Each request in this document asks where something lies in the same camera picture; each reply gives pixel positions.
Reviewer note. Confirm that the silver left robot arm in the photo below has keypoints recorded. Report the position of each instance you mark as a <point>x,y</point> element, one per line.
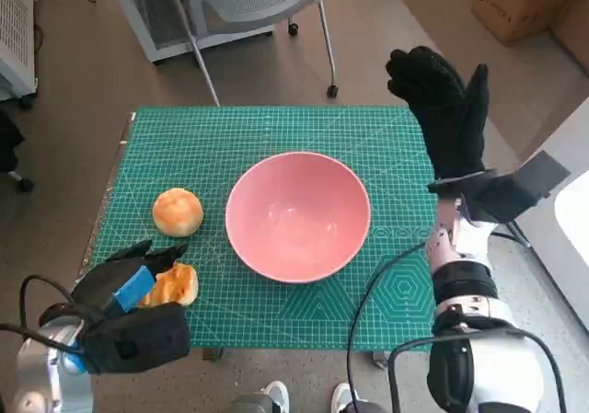
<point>41,376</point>

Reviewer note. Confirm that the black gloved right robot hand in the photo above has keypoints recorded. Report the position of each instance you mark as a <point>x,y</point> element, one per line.
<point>453,123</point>

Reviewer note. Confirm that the black office chair base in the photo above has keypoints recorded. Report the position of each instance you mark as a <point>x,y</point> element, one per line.
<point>9,151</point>

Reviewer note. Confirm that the round golden bread bun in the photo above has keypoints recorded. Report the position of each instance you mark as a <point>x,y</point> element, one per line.
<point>178,213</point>

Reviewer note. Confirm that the grey robot torso part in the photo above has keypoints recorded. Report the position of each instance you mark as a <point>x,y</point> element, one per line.
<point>253,404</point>

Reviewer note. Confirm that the white side table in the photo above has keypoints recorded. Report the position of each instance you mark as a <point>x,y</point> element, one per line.
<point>570,256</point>

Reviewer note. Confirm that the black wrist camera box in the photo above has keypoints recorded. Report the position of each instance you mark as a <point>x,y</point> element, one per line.
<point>142,339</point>
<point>520,187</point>

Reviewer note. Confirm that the pink bowl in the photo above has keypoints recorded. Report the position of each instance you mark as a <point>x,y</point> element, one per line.
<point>299,220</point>

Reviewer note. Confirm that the metal table bracket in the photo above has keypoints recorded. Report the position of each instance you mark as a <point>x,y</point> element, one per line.
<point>381,360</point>

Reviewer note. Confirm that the green cutting mat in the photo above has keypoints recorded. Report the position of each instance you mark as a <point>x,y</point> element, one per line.
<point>257,128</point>

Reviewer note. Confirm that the orange bread slice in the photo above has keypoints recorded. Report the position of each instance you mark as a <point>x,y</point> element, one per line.
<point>177,284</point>

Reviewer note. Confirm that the white perforated metal machine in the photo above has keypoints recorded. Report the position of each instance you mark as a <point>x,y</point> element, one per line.
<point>16,31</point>

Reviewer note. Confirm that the white shoe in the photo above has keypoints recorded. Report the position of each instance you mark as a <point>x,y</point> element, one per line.
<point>277,397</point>
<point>344,397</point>

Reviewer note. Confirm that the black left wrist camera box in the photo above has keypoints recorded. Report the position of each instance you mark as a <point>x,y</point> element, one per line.
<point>142,339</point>

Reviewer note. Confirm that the plain brown cardboard box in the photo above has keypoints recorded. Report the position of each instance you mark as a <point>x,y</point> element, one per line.
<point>573,36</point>

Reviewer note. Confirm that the cardboard box with black print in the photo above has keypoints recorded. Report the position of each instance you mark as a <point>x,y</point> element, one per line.
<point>515,3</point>

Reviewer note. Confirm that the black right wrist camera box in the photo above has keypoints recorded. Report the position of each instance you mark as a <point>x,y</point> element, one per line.
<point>520,187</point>

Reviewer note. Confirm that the black left robot hand, blue tape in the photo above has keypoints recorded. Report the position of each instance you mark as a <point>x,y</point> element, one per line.
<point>106,284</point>

